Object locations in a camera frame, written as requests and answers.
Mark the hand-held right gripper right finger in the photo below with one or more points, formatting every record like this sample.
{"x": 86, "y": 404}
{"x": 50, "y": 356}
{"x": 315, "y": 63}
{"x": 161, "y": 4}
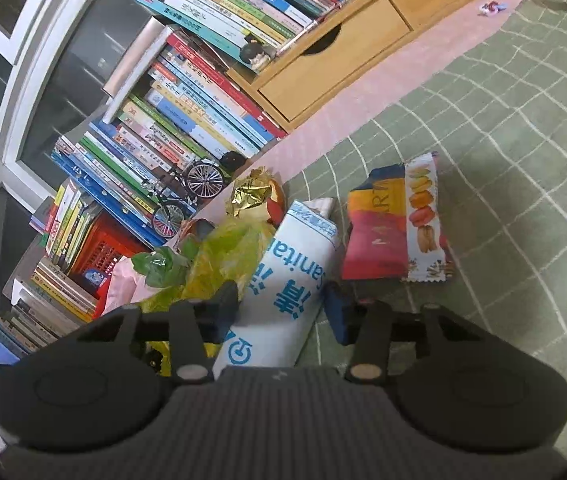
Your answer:
{"x": 338, "y": 315}

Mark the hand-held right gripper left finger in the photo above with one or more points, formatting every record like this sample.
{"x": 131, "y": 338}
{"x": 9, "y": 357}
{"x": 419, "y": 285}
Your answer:
{"x": 226, "y": 310}

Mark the yellow snack bag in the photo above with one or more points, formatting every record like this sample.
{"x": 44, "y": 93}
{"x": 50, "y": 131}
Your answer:
{"x": 228, "y": 255}

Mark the white and blue wipes packet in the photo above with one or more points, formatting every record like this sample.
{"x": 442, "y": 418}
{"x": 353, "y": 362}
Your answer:
{"x": 283, "y": 280}

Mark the light green bag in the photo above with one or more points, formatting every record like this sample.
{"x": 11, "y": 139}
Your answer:
{"x": 158, "y": 265}

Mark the orange and red snack packet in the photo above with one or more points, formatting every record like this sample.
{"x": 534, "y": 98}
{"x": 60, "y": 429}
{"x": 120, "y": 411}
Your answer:
{"x": 193, "y": 230}

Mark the red and orange snack wrapper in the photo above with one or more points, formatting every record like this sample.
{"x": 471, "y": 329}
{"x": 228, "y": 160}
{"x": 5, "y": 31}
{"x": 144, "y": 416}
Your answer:
{"x": 378, "y": 230}

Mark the beige cookie-print packet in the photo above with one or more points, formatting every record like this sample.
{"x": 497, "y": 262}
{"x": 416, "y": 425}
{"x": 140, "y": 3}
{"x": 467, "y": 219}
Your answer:
{"x": 319, "y": 206}

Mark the gold and red foil wrapper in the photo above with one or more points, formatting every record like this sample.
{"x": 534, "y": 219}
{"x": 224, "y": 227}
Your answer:
{"x": 253, "y": 195}

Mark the row of pale-spined books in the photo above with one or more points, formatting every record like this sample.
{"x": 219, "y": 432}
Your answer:
{"x": 48, "y": 300}

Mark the stack of flat-lying books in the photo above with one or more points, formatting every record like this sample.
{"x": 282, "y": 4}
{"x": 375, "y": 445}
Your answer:
{"x": 68, "y": 225}

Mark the row of tall upright books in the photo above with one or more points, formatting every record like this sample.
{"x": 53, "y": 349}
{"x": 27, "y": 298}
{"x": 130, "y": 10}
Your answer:
{"x": 173, "y": 125}

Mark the black model bicycle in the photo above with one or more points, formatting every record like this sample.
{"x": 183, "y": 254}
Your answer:
{"x": 205, "y": 180}

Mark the red plastic crate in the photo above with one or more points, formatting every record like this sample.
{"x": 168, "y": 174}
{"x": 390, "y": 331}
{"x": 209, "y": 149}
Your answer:
{"x": 108, "y": 250}

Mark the green checked blanket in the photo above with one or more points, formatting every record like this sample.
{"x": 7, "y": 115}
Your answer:
{"x": 488, "y": 160}

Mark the small black-haired figurine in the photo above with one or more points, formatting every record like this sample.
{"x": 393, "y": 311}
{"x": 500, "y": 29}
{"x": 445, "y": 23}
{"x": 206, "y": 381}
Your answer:
{"x": 256, "y": 52}

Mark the wooden drawer organizer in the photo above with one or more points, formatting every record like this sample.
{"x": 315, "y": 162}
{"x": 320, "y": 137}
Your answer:
{"x": 343, "y": 55}

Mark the white flat folder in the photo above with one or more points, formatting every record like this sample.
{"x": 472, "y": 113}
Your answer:
{"x": 136, "y": 60}

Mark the small candy wrapper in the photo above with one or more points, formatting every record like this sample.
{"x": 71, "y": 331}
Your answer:
{"x": 492, "y": 8}

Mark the white window frame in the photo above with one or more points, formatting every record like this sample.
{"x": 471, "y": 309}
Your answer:
{"x": 3, "y": 157}

